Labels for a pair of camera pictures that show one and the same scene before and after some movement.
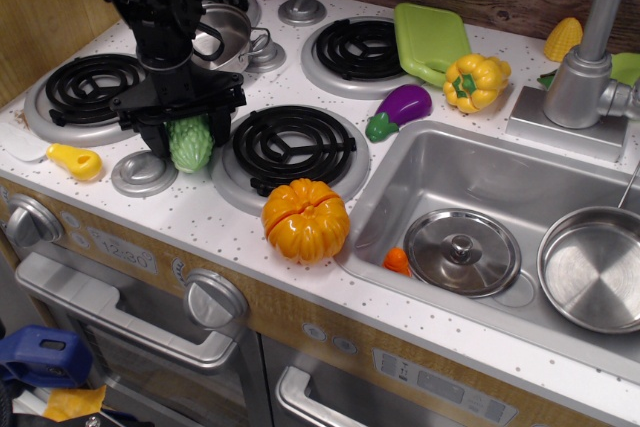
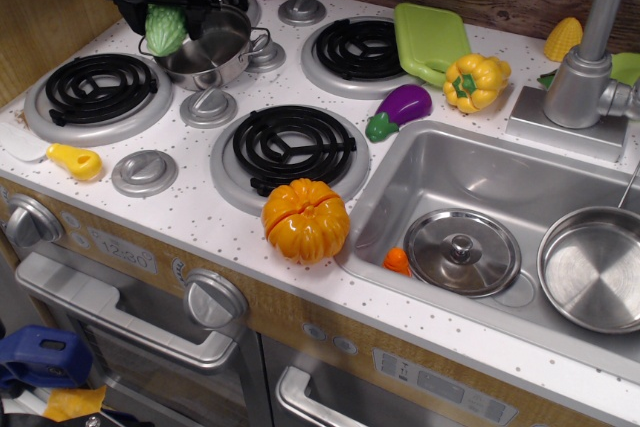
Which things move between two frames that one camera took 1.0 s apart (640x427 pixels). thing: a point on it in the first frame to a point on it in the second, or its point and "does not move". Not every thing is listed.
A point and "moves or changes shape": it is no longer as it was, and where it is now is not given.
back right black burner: (355, 57) does not move
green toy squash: (191, 142) moves or changes shape
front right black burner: (275, 144) does not move
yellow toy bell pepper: (475, 83) does not move
